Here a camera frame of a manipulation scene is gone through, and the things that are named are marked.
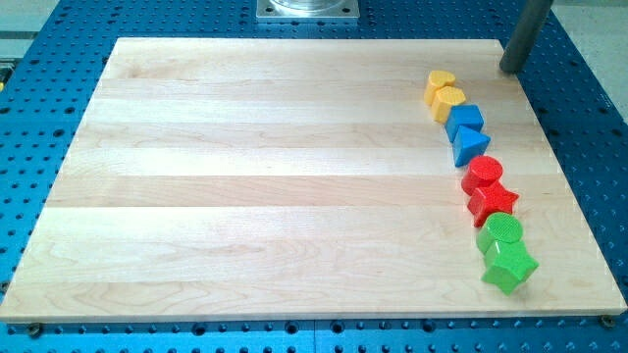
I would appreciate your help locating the yellow hexagon block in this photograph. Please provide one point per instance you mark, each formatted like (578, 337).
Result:
(444, 99)

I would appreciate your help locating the red star block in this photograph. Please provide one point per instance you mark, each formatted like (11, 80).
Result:
(490, 199)

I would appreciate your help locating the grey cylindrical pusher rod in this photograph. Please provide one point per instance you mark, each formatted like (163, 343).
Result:
(523, 38)

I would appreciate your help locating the blue triangle block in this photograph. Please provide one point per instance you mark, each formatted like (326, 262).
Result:
(468, 144)

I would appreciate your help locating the red cylinder block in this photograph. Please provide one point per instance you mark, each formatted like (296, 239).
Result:
(482, 171)

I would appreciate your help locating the green star block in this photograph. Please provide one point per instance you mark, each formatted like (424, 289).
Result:
(508, 265)

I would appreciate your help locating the yellow heart block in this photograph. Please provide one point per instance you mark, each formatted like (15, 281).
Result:
(436, 80)

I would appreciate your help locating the blue cube block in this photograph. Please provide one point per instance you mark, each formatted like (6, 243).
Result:
(463, 115)

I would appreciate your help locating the right board clamp screw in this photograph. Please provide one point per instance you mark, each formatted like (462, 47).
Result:
(606, 321)

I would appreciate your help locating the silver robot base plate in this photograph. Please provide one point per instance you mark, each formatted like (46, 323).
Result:
(275, 10)

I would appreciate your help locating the board clamp screw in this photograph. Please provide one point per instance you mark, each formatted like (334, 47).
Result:
(606, 321)
(34, 330)

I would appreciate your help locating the left board clamp screw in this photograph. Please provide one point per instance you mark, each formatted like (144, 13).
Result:
(34, 330)

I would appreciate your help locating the light wooden board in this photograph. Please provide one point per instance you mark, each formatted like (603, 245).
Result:
(215, 179)

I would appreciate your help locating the green cylinder block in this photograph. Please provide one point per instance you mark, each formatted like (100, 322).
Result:
(498, 227)

